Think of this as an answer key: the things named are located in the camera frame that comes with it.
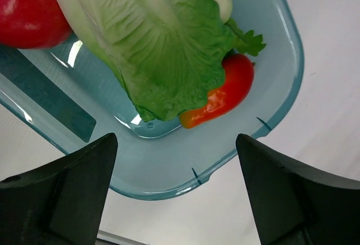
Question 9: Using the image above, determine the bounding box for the red tomato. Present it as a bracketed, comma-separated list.
[1, 0, 73, 49]

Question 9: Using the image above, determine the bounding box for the teal plastic container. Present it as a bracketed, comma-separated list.
[1, 0, 304, 201]

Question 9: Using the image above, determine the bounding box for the aluminium frame rail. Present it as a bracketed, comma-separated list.
[95, 230, 145, 245]

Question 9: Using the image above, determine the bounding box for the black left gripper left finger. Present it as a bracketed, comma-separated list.
[1, 133, 118, 244]

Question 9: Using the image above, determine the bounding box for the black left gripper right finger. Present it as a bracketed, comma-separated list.
[236, 134, 359, 244]

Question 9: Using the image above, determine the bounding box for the red orange mango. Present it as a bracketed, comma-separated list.
[179, 53, 254, 129]

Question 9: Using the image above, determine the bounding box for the green lettuce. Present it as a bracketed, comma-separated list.
[56, 0, 265, 121]

